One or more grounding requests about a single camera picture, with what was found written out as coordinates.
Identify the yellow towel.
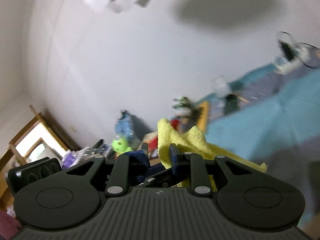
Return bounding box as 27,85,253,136
157,117,267,189

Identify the illustrated children book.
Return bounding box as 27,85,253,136
143,131,158,157

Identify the green frog plush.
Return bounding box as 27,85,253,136
111,134,132,154

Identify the blue packaged bag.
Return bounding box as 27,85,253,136
115,110,136,142

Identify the red chili plush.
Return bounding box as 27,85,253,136
170,119,180,130

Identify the small panda plush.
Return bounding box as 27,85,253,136
172,96,197,118

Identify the yellow book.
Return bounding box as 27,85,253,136
196,101,210,133

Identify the purple plastic bag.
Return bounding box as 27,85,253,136
62,147,89,169

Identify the phone stand with mirror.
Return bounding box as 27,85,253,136
213,76,239,115

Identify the blue striped bed blanket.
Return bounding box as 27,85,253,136
206,65,319,227

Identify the wooden cabinet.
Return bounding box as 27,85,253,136
1,105,80,210

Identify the white power strip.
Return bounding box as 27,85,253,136
274,54,311,75

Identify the black charger adapter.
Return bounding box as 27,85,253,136
278,41,295,62

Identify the black charger cable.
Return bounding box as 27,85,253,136
277,31,320,69

